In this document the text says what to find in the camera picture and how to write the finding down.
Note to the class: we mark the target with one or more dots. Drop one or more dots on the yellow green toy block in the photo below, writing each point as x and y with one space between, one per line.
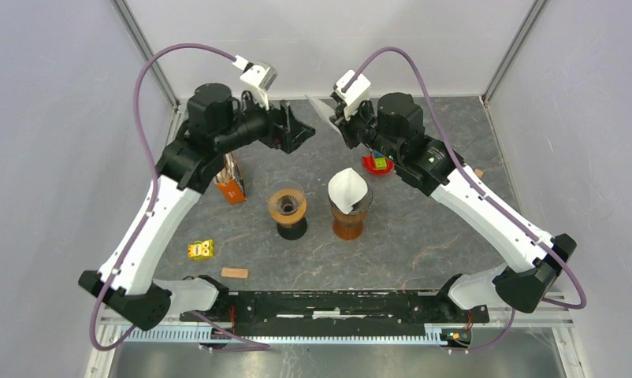
200 250

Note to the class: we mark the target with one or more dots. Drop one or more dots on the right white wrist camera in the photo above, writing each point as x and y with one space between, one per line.
349 101

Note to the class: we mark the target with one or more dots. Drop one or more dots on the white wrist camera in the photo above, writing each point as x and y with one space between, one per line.
258 77
349 101

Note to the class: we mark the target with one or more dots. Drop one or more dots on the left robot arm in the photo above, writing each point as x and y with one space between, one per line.
126 280

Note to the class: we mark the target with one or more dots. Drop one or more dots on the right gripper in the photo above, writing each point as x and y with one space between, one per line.
346 126

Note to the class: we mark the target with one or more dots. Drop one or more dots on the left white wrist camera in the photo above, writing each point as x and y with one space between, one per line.
258 77

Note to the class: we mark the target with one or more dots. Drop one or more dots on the orange coffee filter box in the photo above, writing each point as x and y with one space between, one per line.
230 181

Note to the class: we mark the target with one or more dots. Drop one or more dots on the amber glass carafe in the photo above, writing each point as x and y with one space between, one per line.
348 226

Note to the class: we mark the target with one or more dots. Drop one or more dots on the white paper coffee filter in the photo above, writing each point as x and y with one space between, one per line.
347 188

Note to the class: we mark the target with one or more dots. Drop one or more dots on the dark red cup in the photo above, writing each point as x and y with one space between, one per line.
293 231

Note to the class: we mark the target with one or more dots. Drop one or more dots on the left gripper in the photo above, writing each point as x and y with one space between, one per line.
288 138

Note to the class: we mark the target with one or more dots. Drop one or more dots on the small wooden block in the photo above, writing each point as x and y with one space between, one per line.
234 273

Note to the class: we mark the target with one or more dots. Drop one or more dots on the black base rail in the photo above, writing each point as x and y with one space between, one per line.
338 313

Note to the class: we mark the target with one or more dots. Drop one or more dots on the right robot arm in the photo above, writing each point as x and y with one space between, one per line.
533 258

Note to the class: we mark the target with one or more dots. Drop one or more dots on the stacked toy brick tower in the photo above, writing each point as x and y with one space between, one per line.
379 162

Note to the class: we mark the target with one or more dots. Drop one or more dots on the red plastic lid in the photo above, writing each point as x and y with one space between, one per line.
367 163

